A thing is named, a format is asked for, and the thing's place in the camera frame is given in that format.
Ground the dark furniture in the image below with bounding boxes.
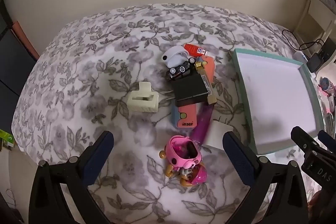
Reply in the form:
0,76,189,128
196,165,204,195
0,0,38,135

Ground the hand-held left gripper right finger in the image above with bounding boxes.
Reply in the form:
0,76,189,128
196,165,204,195
223,132,309,224

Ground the black toy car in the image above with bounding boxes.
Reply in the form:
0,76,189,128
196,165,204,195
166,57,197,80

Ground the black power adapter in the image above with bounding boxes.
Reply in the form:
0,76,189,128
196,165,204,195
307,53,324,73

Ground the black wall charger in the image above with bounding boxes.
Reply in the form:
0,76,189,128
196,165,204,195
165,74,209,107

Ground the purple lighter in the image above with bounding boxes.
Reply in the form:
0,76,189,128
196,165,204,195
189,105,212,144

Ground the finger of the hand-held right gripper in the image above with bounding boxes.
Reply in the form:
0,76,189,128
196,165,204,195
318,130,336,153
291,126,321,152

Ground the gold patterned lighter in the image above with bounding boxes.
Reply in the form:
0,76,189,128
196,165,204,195
194,61,217,105

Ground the cream hair claw clip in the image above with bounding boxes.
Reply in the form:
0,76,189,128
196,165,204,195
127,81,160,113

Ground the green box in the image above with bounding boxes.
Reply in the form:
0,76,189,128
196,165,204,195
0,129,15,152

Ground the black cable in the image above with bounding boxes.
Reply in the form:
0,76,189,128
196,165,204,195
282,29,326,52

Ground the pink kids watch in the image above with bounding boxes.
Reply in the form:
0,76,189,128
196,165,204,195
166,135,202,168

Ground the orange glue bottle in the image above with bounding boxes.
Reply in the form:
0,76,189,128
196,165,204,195
183,43,208,57

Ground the orange board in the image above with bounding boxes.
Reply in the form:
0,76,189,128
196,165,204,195
12,21,40,60

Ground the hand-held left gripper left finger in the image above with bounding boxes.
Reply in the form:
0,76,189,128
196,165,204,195
29,131,114,224

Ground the white power strip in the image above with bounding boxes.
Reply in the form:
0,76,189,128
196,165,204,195
293,51,309,64

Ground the white round strap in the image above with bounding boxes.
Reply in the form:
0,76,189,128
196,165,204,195
161,46,189,69

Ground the cream shelf unit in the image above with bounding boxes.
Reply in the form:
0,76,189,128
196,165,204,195
291,0,336,39

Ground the grey floral blanket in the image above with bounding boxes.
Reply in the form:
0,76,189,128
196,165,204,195
12,4,336,224

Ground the teal white tray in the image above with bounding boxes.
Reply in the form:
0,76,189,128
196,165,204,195
232,48,326,155

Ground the pink puppy figurine toy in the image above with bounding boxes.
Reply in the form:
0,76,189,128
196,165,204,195
159,150,208,187

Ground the white wall charger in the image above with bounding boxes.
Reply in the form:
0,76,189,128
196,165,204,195
203,119,234,148

